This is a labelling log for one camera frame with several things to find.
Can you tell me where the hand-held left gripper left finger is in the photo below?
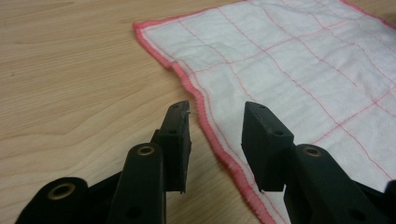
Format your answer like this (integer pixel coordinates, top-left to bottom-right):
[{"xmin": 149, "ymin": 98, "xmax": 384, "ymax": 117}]
[{"xmin": 150, "ymin": 100, "xmax": 192, "ymax": 194}]

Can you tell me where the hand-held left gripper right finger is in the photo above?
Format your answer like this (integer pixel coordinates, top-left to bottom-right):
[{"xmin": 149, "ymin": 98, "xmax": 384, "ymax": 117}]
[{"xmin": 241, "ymin": 101, "xmax": 295, "ymax": 193}]

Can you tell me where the white cloth with pink grid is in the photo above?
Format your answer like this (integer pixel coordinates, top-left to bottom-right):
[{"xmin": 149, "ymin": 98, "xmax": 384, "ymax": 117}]
[{"xmin": 133, "ymin": 0, "xmax": 396, "ymax": 224}]

